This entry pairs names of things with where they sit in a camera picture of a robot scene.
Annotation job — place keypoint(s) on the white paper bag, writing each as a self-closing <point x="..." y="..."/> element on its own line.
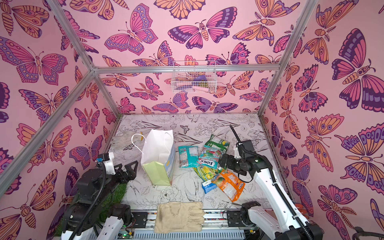
<point x="158" y="156"/>

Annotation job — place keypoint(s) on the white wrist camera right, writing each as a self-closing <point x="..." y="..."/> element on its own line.
<point x="239" y="151"/>

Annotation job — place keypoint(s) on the white knitted glove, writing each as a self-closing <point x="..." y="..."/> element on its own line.
<point x="120" y="142"/>

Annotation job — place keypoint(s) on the small blue snack pack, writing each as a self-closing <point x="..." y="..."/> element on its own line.
<point x="208" y="186"/>

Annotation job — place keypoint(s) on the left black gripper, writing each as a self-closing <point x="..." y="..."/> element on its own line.
<point x="129" y="175"/>

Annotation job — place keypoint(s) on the beige work glove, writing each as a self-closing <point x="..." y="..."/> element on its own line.
<point x="177" y="217"/>

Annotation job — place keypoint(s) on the teal Fox's candy bag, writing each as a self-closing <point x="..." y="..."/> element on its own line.
<point x="210" y="157"/>

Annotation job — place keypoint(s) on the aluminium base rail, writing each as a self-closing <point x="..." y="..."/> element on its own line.
<point x="206" y="225"/>

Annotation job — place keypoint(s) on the orange Fox's candy bag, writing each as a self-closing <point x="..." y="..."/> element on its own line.
<point x="230" y="184"/>

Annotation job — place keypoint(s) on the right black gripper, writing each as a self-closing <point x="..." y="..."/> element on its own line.
<point x="229" y="162"/>

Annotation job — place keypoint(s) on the teal candy bag back-side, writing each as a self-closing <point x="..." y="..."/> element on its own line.
<point x="189" y="156"/>

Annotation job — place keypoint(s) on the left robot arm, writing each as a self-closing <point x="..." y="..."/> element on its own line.
<point x="88" y="216"/>

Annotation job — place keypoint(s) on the green artificial grass mat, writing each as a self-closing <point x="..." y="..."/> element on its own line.
<point x="115" y="198"/>

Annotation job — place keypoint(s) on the white wire basket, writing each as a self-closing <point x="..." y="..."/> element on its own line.
<point x="194" y="77"/>

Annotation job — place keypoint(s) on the green spring tea bag back-side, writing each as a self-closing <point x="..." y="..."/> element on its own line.
<point x="218" y="143"/>

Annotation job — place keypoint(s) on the yellow-green Fox's spring tea bag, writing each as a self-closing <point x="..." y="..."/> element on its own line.
<point x="206" y="173"/>

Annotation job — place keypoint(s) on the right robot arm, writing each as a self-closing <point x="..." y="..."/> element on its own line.
<point x="287" y="223"/>

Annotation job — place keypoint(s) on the orange white garden glove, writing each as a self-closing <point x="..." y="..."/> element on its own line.
<point x="302" y="210"/>

